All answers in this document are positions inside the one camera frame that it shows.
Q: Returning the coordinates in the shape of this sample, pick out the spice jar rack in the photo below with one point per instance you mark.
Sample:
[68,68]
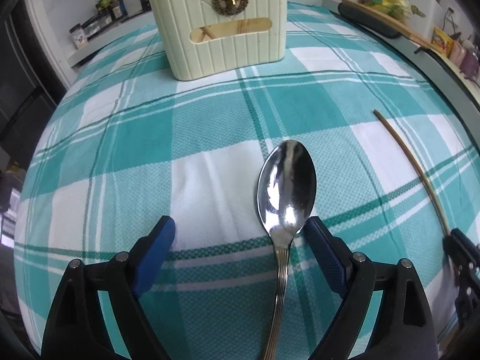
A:
[81,34]

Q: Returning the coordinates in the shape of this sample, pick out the white knife holder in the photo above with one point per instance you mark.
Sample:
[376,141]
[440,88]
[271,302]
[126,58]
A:
[424,17]

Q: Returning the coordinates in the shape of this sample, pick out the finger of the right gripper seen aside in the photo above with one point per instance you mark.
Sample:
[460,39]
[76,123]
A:
[465,258]

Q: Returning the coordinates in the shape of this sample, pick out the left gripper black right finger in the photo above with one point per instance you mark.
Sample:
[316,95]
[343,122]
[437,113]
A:
[403,328]

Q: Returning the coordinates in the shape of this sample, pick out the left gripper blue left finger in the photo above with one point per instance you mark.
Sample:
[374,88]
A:
[75,327]

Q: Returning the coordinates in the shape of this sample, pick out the black rolled mat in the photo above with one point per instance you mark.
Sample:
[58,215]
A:
[359,17]

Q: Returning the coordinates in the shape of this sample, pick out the metal spoon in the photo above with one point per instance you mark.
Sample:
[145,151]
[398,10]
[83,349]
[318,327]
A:
[285,195]

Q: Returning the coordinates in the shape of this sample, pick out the dark sauce bottle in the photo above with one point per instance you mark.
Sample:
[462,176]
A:
[118,9]

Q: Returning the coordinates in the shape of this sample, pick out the cream utensil holder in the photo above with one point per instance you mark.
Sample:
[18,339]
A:
[248,32]

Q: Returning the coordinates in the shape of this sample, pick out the teal plaid tablecloth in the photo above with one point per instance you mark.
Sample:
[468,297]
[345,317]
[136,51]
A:
[129,144]

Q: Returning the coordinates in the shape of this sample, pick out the wooden chopstick pair lower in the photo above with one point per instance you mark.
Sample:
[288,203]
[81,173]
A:
[419,171]

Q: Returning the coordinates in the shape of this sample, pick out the wooden cutting board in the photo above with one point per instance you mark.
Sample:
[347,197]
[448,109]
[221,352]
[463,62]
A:
[402,28]

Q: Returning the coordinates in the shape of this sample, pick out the bag of sponges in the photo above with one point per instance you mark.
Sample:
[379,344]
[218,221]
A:
[397,9]

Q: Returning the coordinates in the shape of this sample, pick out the green cap oil bottle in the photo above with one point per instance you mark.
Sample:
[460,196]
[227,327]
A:
[103,5]

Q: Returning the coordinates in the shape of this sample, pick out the pink cup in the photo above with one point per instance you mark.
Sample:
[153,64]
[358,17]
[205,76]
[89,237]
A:
[457,53]

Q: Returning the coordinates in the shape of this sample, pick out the wooden chopstick far left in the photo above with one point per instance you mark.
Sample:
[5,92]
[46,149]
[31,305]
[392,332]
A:
[205,34]

